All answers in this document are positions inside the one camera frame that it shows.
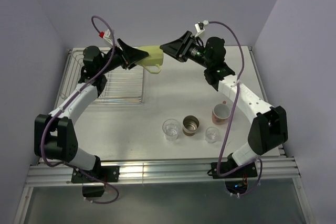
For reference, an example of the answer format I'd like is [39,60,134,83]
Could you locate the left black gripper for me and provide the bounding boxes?
[98,39,148,75]

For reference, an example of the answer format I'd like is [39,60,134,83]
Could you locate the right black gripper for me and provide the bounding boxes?
[160,31,212,69]

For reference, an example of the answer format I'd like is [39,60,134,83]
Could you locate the pale yellow plastic mug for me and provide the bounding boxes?
[135,45,163,74]

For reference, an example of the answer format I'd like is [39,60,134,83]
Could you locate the large clear plastic tumbler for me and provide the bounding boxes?
[162,119,181,141]

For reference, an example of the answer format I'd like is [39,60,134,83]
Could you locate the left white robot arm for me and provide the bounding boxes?
[34,39,149,182]

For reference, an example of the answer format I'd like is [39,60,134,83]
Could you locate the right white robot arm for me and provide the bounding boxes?
[160,31,288,178]

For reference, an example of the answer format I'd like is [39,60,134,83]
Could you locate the brown metal-lined cup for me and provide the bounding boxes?
[182,115,200,136]

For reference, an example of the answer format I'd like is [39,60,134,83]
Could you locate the pink patterned ceramic mug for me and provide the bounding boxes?
[212,101,231,125]

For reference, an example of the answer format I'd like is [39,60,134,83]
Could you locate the small clear plastic glass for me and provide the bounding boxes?
[205,127,221,143]

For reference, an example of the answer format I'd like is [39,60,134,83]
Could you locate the clear wire dish rack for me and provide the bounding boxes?
[60,48,147,104]

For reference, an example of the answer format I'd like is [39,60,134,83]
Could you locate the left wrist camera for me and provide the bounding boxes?
[99,29,113,45]

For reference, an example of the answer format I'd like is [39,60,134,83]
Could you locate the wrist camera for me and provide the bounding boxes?
[194,20,209,38]
[99,29,113,45]

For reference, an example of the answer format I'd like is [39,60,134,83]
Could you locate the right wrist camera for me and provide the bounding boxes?
[194,20,209,38]

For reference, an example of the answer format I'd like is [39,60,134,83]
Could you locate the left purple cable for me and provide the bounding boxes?
[39,15,120,205]

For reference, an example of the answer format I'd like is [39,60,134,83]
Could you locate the purple cable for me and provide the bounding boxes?
[207,20,263,197]
[39,15,120,205]

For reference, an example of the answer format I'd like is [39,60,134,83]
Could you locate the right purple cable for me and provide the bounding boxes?
[207,20,263,197]

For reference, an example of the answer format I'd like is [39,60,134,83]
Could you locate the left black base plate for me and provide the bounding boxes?
[71,165,120,184]

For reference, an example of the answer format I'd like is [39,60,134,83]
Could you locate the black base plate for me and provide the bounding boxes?
[71,165,120,184]
[207,162,258,179]

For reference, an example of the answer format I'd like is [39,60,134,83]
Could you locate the aluminium rail frame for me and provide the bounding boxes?
[26,46,301,187]

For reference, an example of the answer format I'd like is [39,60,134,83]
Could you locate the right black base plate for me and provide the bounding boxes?
[207,162,258,179]

